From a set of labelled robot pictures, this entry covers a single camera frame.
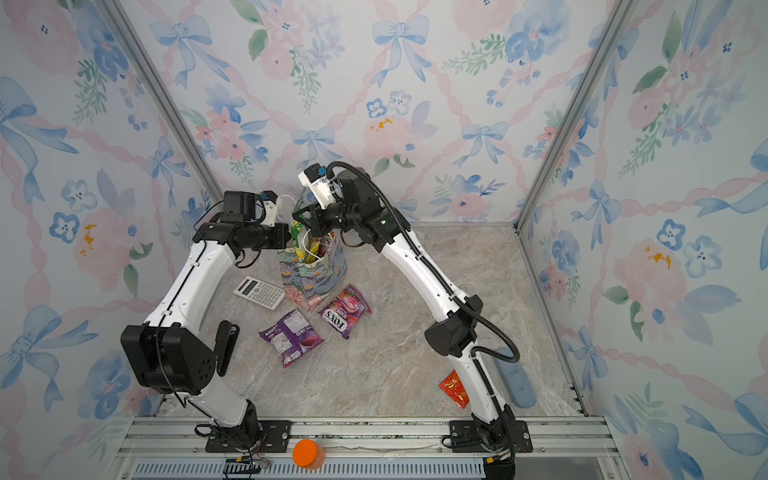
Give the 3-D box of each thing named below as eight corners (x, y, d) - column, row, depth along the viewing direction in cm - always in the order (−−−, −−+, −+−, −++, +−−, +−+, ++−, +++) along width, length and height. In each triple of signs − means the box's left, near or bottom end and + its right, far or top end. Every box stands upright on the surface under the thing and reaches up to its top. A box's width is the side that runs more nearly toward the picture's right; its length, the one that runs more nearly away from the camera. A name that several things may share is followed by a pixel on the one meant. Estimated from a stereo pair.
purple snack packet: (285, 370, 86) (281, 366, 83) (263, 338, 92) (259, 332, 89) (323, 341, 92) (320, 336, 89) (300, 312, 98) (297, 307, 95)
